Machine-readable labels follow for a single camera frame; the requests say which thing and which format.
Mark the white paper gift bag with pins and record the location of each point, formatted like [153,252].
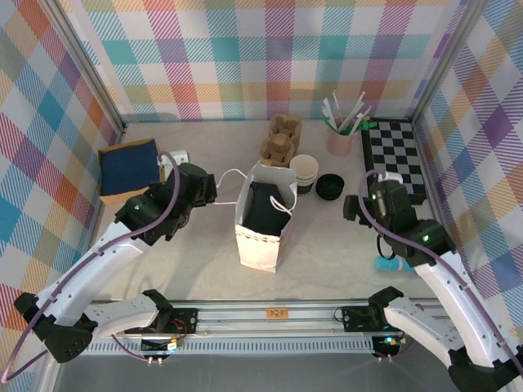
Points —
[257,253]

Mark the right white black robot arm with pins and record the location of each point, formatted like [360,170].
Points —
[441,286]

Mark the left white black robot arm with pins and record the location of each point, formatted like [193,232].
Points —
[81,269]

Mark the stack of black lids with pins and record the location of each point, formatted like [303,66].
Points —
[330,187]

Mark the black grey checkerboard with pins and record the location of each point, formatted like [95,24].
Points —
[392,159]

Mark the teal plastic tube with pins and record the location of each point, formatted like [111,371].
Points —
[388,265]

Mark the navy blue cloth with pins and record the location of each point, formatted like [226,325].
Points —
[128,169]

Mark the stack of paper cups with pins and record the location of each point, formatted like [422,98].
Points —
[304,169]

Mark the pink holder cup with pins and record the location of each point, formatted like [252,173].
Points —
[341,143]

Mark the brown cardboard box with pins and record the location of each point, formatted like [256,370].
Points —
[108,200]

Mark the brown pulp cup carrier stack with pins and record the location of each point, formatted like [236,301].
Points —
[282,139]

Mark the green stirrer with loop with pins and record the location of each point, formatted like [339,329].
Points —
[365,124]

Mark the plain green stirrer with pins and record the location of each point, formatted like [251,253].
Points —
[331,124]

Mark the short white wrapped straw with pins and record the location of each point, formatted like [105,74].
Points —
[363,115]

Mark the thin white wrapped straw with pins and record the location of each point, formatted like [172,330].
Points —
[337,108]

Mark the flat white straw wrapper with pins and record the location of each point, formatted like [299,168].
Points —
[327,110]

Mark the long white wrapped straw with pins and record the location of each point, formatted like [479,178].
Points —
[357,105]

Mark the small black controller board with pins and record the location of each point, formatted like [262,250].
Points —
[163,347]
[388,344]

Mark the small orange tag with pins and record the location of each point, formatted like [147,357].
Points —
[277,313]

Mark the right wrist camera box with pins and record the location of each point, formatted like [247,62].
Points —
[390,177]

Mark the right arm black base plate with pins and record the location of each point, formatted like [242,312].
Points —
[355,318]

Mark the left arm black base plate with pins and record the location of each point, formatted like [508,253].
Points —
[184,316]

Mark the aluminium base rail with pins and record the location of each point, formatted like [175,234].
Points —
[245,322]

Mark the aluminium frame post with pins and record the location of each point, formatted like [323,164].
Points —
[445,61]
[81,61]

